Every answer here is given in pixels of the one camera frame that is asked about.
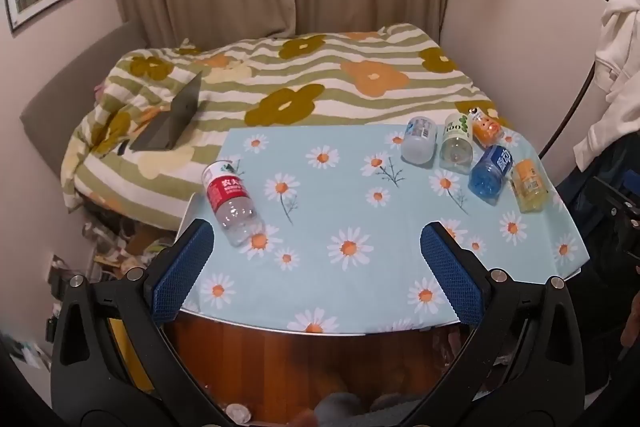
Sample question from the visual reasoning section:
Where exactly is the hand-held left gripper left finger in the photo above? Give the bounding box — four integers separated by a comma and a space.
50, 218, 221, 427

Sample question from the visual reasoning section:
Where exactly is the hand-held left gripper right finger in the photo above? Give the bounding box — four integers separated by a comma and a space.
400, 221, 586, 427

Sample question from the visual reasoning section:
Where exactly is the red label water bottle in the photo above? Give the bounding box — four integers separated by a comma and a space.
201, 160, 265, 248

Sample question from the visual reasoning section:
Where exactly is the patterned cloth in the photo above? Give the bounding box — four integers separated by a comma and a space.
82, 207, 151, 268

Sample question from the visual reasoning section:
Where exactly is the yellow drink bottle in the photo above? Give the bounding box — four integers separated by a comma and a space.
509, 159, 550, 214

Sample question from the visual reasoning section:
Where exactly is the blue drink bottle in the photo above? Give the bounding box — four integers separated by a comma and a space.
468, 145, 516, 206

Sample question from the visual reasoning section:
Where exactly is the white hooded sweatshirt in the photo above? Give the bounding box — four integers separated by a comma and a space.
572, 0, 640, 172

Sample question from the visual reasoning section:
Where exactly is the clear bottle green label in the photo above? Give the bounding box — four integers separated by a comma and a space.
439, 112, 475, 171

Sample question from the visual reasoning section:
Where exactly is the light blue daisy tablecloth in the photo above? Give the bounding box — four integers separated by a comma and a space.
180, 123, 591, 334

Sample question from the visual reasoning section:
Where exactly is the clear bottle blue white label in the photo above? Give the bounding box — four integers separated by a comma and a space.
401, 116, 439, 165

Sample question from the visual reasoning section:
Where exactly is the small clear round object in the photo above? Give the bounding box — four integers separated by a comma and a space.
225, 402, 251, 424

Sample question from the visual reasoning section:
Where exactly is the grey open laptop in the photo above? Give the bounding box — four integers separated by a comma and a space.
130, 71, 204, 152

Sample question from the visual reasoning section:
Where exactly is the small orange drink bottle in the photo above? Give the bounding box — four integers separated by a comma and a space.
467, 106, 505, 148

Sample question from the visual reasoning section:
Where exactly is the person's grey socked foot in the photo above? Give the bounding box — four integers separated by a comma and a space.
290, 391, 416, 427

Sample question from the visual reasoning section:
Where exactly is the grey bed headboard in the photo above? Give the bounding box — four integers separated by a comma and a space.
20, 22, 146, 188

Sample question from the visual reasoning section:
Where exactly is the green striped floral blanket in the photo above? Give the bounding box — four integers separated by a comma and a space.
60, 23, 511, 233

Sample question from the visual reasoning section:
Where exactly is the black cable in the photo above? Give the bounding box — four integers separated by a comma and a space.
537, 57, 598, 160

